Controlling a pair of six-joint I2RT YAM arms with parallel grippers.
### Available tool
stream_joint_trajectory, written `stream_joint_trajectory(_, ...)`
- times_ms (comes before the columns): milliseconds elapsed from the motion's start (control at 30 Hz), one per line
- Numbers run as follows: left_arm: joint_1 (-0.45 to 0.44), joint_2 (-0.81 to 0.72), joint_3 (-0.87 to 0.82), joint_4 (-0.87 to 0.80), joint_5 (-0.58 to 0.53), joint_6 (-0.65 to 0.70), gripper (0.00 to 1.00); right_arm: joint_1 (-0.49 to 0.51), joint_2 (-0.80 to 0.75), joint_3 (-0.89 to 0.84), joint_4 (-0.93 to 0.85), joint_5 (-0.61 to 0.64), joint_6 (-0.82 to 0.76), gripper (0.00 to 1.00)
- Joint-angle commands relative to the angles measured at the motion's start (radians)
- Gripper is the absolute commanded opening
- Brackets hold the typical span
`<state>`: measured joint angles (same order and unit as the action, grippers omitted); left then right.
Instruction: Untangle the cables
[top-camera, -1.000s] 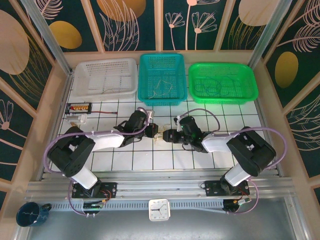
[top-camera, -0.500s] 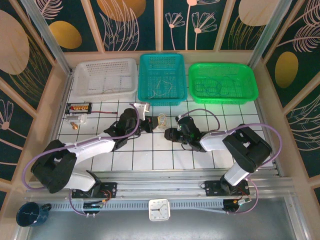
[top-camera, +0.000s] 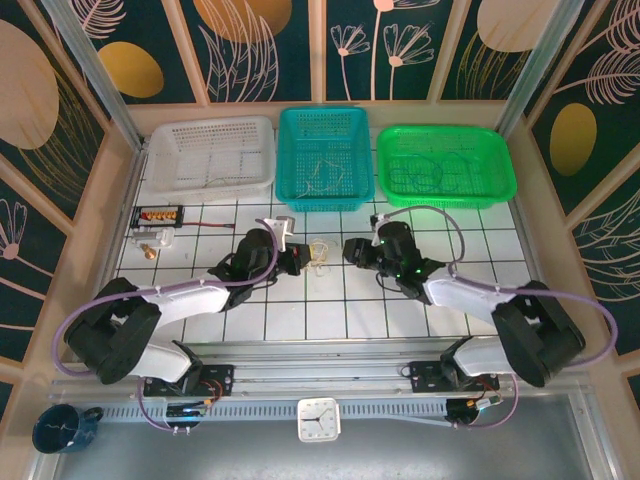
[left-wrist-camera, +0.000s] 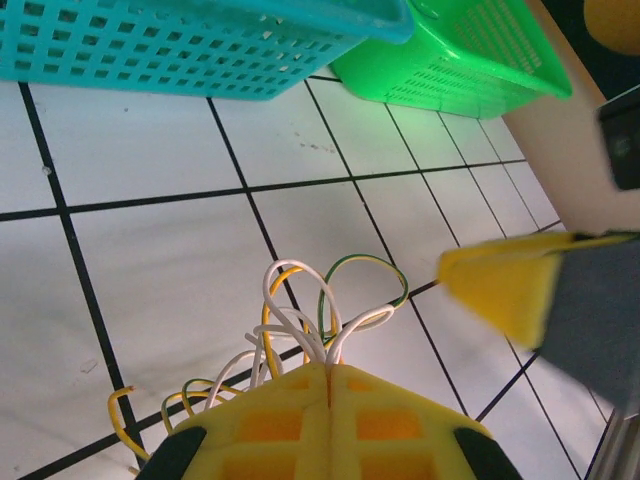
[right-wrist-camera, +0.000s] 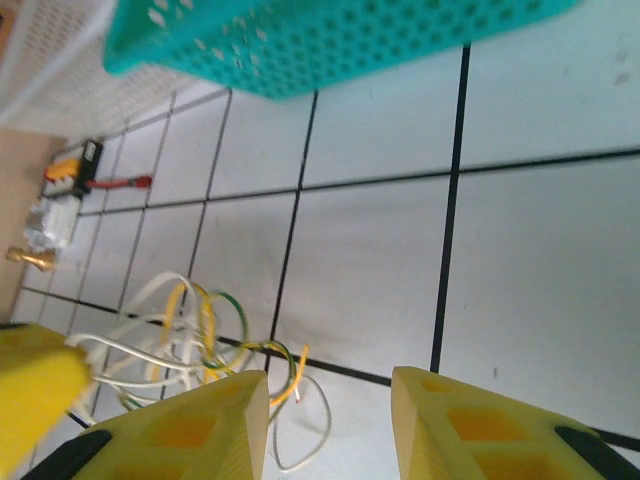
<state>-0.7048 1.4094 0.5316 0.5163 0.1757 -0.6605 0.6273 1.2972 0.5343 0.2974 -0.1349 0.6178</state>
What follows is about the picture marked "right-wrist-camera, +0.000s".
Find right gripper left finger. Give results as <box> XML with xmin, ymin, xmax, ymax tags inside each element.
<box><xmin>29</xmin><ymin>369</ymin><xmax>271</xmax><ymax>480</ymax></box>

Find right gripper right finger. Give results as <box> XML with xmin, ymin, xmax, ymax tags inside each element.
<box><xmin>391</xmin><ymin>366</ymin><xmax>640</xmax><ymax>480</ymax></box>

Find cable bundle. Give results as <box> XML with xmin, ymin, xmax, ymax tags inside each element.
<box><xmin>149</xmin><ymin>282</ymin><xmax>311</xmax><ymax>406</ymax></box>

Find thin green yellow cable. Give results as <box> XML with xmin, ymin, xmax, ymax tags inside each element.
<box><xmin>199</xmin><ymin>292</ymin><xmax>299</xmax><ymax>396</ymax></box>

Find tangle of coloured wires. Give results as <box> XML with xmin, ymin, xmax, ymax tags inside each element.
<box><xmin>64</xmin><ymin>272</ymin><xmax>334</xmax><ymax>474</ymax></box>

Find thin white cable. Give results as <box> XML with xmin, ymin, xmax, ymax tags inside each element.
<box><xmin>117</xmin><ymin>271</ymin><xmax>211</xmax><ymax>401</ymax></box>

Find brass fitting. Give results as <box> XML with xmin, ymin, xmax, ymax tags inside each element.
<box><xmin>5</xmin><ymin>244</ymin><xmax>57</xmax><ymax>274</ymax></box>

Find white plastic block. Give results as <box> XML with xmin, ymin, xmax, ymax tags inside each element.
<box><xmin>24</xmin><ymin>197</ymin><xmax>81</xmax><ymax>251</ymax></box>

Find black board with yellow connectors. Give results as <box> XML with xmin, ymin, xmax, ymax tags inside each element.
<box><xmin>42</xmin><ymin>139</ymin><xmax>106</xmax><ymax>199</ymax></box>

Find white perforated plastic basket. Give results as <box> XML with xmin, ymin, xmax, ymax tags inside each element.
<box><xmin>0</xmin><ymin>0</ymin><xmax>201</xmax><ymax>129</ymax></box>

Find teal perforated plastic basket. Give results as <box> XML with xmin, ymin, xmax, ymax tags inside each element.
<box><xmin>102</xmin><ymin>0</ymin><xmax>584</xmax><ymax>101</ymax></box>

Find red cable with plug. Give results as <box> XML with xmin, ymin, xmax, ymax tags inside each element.
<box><xmin>84</xmin><ymin>173</ymin><xmax>154</xmax><ymax>192</ymax></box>

